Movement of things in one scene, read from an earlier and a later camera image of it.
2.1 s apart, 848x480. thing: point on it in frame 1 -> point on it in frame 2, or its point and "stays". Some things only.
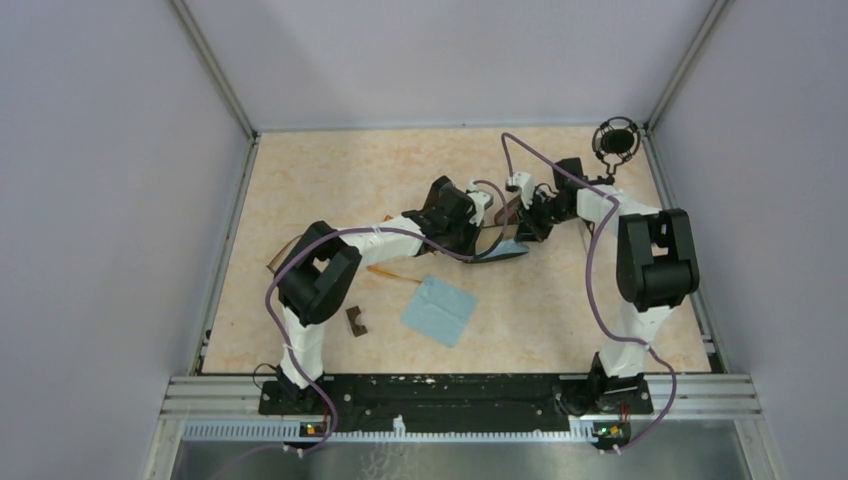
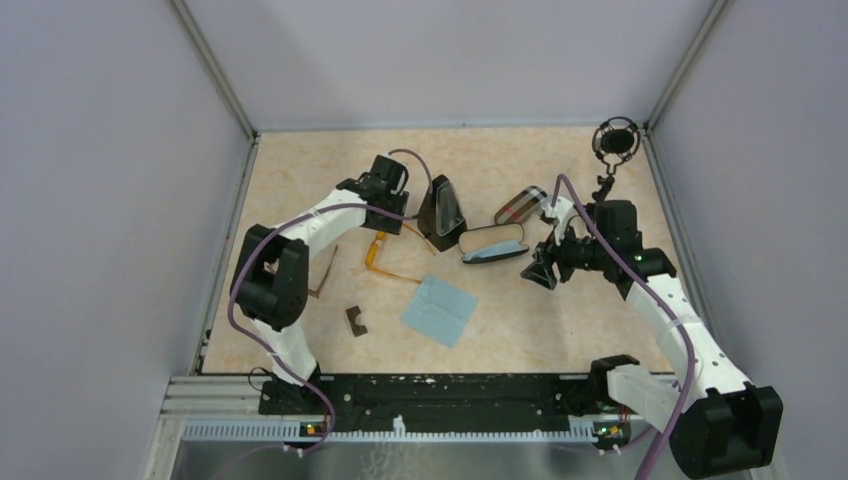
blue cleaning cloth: [504, 249] stays
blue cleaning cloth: [439, 310] stays
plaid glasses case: [512, 213] stays
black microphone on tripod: [614, 142] stays
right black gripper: [528, 229] -> [545, 255]
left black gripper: [472, 229] -> [389, 225]
